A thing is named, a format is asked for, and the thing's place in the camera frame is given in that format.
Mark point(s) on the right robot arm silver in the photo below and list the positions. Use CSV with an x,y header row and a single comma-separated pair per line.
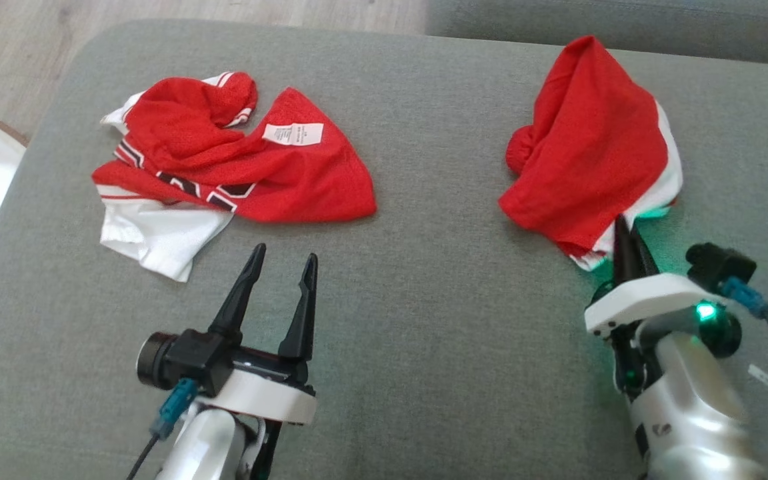
x,y
690,406

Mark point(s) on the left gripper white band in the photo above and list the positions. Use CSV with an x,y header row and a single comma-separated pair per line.
x,y
264,396

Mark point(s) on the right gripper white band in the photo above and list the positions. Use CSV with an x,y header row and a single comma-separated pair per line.
x,y
650,296

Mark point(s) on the grey sofa back cushion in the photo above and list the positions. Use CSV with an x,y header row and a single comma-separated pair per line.
x,y
624,20

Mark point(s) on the red jersey with white sleeves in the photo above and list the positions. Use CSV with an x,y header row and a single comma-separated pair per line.
x,y
277,180

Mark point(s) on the grey sofa seat cushion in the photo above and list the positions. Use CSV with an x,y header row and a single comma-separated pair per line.
x,y
424,333

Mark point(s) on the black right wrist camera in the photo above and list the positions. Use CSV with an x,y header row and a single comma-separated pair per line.
x,y
720,263

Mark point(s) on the red shorts with white stripe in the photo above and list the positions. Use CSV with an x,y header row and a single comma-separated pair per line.
x,y
590,146

